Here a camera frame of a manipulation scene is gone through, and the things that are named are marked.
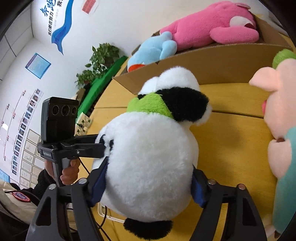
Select clear plastic tray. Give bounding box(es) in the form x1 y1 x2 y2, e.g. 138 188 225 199
97 201 126 223

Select group of framed certificates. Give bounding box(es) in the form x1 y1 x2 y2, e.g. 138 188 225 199
20 129 42 190

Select blue wall decoration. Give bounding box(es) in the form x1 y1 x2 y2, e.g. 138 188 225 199
38 0 74 55

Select blue plush toy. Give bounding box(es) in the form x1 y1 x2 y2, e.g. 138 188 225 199
127 31 178 73

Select green plush piece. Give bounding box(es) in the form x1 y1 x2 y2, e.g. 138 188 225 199
272 49 296 69

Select large potted plant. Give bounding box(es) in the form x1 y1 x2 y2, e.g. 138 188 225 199
89 43 121 75

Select small potted plant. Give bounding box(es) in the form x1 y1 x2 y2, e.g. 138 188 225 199
75 70 95 88

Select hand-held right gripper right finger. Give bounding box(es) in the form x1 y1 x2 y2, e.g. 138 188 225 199
190 167 269 241

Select pink plush bear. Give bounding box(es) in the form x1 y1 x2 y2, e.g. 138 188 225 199
159 1 260 49

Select person's beige jacket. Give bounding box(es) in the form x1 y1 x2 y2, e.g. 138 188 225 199
0 181 44 241

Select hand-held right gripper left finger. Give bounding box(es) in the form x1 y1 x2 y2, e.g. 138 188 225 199
25 156 109 241

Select red wall notice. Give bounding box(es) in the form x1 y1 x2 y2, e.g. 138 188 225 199
81 0 97 14

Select white green carton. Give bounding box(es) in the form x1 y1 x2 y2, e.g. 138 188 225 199
74 111 93 136

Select person's left hand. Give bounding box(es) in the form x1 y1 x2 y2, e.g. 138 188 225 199
44 159 80 186

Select pig plush toy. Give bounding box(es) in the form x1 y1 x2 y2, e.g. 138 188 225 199
248 67 296 239

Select panda plush toy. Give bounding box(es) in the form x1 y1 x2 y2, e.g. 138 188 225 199
92 66 213 240

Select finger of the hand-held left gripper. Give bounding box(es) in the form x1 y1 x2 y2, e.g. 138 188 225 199
60 142 109 160
74 134 102 145

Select blue framed notice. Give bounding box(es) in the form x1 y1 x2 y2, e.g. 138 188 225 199
25 53 52 80

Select wall photo chart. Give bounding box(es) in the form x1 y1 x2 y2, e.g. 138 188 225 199
0 89 44 176

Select person's left forearm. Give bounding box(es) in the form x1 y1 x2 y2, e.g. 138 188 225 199
30 169 60 204

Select green cloth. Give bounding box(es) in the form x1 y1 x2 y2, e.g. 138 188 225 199
77 56 129 116

